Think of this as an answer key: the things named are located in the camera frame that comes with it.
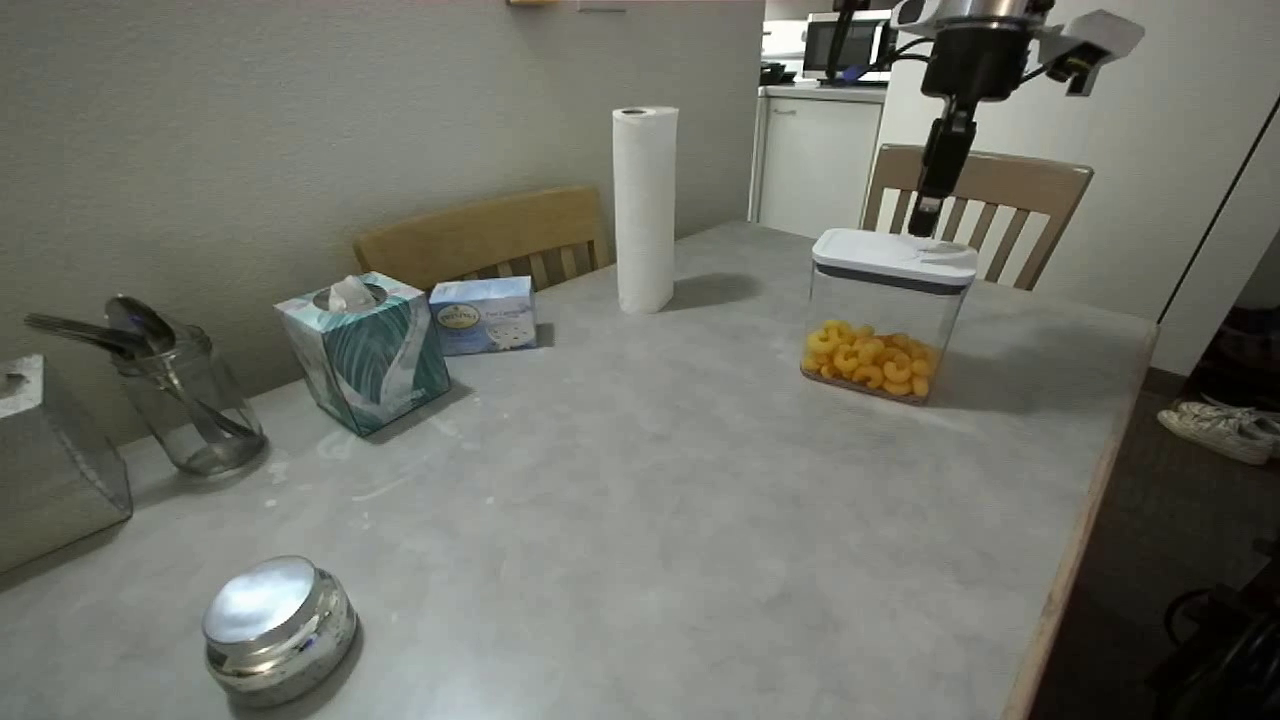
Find black cables on floor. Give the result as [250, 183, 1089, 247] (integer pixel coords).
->
[1153, 537, 1280, 720]

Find teal cube tissue box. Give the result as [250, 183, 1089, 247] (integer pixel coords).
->
[273, 268, 457, 441]

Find black microwave oven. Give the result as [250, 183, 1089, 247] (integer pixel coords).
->
[800, 7, 905, 89]

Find blue flat tissue box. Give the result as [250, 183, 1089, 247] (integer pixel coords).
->
[427, 271, 540, 360]

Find white sneaker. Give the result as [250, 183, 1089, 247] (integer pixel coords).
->
[1156, 394, 1280, 466]

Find white rectangular container lid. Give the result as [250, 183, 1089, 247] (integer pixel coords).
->
[807, 222, 981, 287]

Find orange snack pieces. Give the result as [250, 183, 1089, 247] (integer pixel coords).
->
[800, 316, 940, 404]

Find metal spoon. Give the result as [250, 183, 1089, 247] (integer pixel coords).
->
[105, 290, 191, 357]

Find clear acrylic box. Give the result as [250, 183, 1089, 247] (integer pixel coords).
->
[0, 350, 136, 575]

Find clear glass utensil jar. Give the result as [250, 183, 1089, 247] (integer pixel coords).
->
[108, 324, 273, 480]

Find round silver metal lid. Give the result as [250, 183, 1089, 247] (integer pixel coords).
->
[201, 551, 365, 708]

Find clear plastic food container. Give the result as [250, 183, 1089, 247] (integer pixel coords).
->
[800, 259, 969, 407]

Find dark metal utensil handle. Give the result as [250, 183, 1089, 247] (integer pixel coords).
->
[23, 306, 157, 363]

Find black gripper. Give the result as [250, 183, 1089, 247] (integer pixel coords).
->
[907, 22, 1031, 240]

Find white paper towel roll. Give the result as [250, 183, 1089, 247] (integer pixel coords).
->
[610, 102, 686, 320]

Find wooden slat-back chair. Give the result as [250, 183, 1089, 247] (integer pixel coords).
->
[860, 139, 1096, 296]

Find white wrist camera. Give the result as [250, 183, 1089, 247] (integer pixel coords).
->
[1031, 7, 1150, 97]

